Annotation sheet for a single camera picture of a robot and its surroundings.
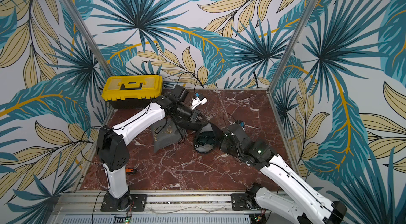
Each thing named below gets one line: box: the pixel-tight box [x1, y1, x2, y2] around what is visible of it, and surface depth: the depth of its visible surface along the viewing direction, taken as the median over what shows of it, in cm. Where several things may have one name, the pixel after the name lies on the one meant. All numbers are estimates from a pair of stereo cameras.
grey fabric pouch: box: [151, 118, 187, 154], surface depth 90 cm
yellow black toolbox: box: [101, 74, 164, 110], surface depth 99 cm
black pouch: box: [192, 122, 224, 154], surface depth 82 cm
